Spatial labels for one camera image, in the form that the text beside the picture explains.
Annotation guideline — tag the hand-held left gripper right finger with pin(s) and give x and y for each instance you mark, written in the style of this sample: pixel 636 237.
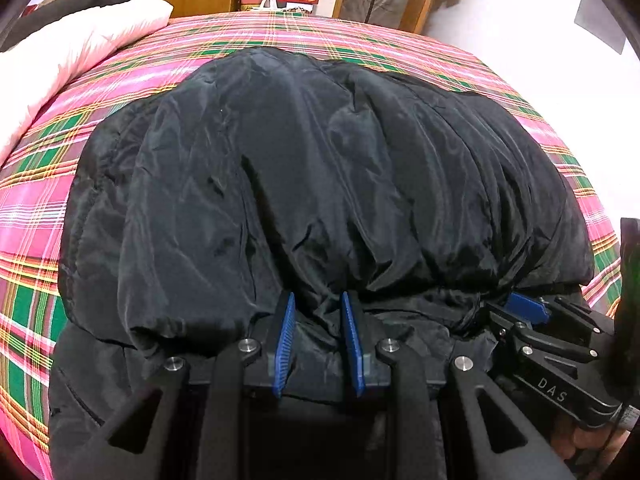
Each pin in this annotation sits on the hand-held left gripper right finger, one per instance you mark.
pixel 351 340

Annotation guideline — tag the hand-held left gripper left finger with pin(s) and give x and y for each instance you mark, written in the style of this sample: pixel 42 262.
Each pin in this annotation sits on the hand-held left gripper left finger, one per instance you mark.
pixel 284 332

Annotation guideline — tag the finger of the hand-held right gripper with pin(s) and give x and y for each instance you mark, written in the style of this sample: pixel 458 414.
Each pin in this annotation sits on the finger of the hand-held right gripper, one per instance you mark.
pixel 527 307
pixel 505 322

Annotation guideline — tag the black hooded puffer jacket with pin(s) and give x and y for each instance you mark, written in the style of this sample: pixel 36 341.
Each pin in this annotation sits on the black hooded puffer jacket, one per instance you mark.
pixel 300 185

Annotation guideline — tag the person's right hand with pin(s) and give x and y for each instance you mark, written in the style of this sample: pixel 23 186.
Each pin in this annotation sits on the person's right hand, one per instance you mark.
pixel 585 442

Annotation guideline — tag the pink plaid bed sheet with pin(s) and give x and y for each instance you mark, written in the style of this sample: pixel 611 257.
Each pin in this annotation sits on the pink plaid bed sheet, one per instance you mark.
pixel 40 220

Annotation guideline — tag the small printed box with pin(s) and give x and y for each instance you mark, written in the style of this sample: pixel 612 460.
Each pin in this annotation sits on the small printed box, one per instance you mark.
pixel 299 8

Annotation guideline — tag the white bag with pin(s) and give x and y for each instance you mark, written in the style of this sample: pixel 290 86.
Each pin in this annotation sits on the white bag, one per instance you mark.
pixel 270 1

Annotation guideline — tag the white folded quilt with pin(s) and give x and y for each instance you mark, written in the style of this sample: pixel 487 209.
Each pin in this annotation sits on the white folded quilt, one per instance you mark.
pixel 75 45

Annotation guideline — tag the grey wall panel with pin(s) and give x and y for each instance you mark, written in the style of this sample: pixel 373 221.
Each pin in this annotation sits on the grey wall panel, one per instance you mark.
pixel 602 20

